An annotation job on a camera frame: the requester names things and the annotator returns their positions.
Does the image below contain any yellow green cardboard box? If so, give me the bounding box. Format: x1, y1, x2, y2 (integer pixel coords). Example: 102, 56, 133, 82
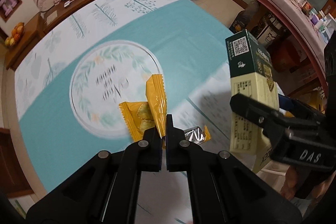
225, 29, 281, 172

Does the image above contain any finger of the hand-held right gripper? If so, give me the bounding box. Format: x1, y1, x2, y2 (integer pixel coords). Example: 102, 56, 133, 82
278, 94, 326, 120
230, 93, 328, 133

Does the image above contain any yellow snack wrapper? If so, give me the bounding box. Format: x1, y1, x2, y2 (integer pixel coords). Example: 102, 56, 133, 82
145, 74, 168, 139
118, 101, 154, 143

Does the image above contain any white card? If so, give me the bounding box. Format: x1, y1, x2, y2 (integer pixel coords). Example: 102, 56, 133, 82
46, 11, 58, 25

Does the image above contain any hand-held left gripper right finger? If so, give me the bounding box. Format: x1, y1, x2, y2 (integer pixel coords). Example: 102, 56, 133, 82
166, 114, 302, 224

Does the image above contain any bowl of fruit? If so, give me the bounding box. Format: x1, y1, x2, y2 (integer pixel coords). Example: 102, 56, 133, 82
5, 22, 25, 47

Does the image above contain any brown wooden door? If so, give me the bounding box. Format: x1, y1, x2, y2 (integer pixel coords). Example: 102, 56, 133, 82
0, 127, 34, 198

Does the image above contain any person's right hand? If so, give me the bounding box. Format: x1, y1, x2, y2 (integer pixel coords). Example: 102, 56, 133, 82
280, 165, 302, 201

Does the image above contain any silver orange foil wrapper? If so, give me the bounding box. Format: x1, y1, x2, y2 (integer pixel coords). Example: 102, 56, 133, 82
182, 126, 212, 146

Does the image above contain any dark box with fruit print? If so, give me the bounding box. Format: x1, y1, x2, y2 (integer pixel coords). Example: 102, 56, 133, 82
229, 10, 252, 34

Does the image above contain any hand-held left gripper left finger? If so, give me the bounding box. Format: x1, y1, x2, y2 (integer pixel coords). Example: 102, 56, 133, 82
26, 128, 163, 224

